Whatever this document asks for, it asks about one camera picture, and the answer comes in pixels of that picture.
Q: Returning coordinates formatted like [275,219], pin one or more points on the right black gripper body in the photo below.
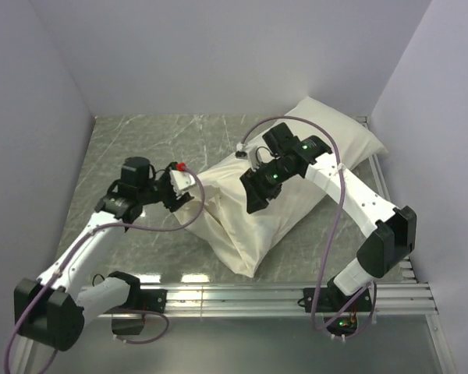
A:
[269,179]

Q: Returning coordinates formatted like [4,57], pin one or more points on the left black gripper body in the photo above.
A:
[167,195]

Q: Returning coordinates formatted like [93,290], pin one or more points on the cream pillowcase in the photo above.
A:
[243,213]

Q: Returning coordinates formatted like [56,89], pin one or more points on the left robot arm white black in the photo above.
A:
[54,308]

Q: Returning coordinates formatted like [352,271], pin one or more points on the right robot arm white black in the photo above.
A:
[389,231]

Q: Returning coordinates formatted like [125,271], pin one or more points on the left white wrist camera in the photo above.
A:
[182,181]

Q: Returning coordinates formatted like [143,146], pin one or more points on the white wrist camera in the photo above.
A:
[248,153]
[182,181]

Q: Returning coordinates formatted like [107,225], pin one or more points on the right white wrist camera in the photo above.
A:
[248,153]

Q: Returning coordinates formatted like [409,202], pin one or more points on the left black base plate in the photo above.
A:
[146,300]

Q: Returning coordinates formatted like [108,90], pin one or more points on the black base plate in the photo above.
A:
[146,300]
[323,302]

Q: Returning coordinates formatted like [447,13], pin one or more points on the aluminium front rail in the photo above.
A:
[240,300]

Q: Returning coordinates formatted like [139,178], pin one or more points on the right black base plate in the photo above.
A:
[323,302]

